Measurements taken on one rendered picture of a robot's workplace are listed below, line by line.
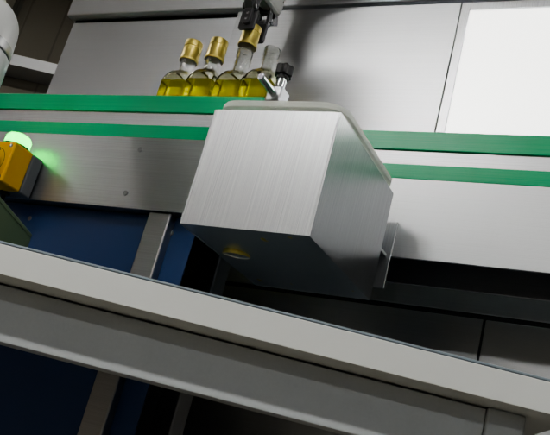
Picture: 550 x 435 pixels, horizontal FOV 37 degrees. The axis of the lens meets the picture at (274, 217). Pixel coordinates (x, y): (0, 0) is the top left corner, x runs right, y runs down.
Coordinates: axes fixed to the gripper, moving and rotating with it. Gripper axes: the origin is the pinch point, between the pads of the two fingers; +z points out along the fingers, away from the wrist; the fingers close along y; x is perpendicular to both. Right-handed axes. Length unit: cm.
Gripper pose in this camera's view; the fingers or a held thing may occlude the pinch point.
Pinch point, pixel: (253, 27)
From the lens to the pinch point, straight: 156.5
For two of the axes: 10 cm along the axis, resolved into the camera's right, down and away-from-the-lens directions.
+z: -2.5, 9.1, -3.3
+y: -4.0, -4.0, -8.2
